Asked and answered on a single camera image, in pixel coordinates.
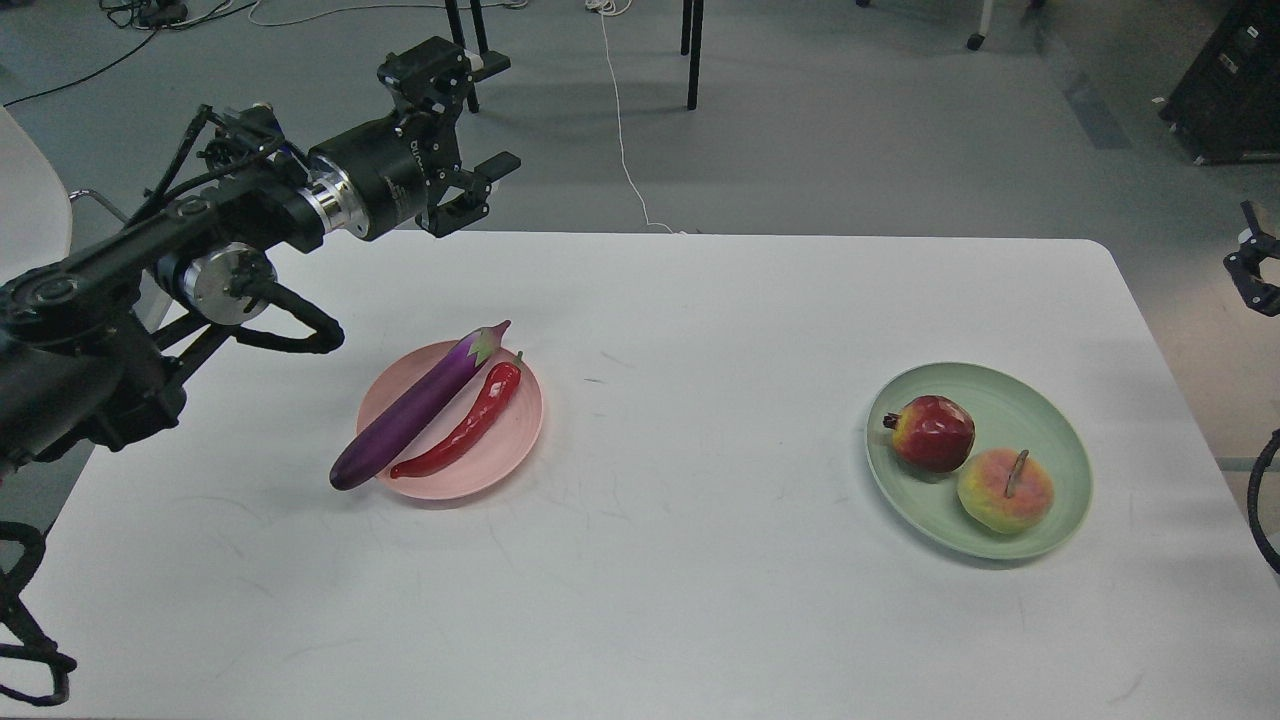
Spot yellow red peach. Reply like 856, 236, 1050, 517
956, 447, 1056, 536

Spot red chili pepper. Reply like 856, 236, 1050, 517
389, 351, 525, 479

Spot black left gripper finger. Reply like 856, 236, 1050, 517
378, 37, 511, 131
415, 151, 522, 238

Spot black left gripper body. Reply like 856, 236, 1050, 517
308, 113, 439, 240

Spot pink plate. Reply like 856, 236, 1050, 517
355, 340, 544, 505

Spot black cables on floor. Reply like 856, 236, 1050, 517
0, 0, 251, 108

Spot green plate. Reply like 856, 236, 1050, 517
854, 363, 1093, 562

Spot purple eggplant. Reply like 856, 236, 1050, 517
329, 320, 511, 491

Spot black table legs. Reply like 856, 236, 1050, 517
444, 1, 707, 111

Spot black equipment case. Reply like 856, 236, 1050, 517
1158, 1, 1279, 165

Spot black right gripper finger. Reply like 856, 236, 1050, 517
1224, 200, 1279, 316

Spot white chair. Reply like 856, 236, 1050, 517
1, 108, 127, 283

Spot red pomegranate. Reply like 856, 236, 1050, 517
881, 395, 977, 474

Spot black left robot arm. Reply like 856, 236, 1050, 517
3, 37, 520, 475

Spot white cable on floor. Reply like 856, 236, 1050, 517
584, 0, 687, 234

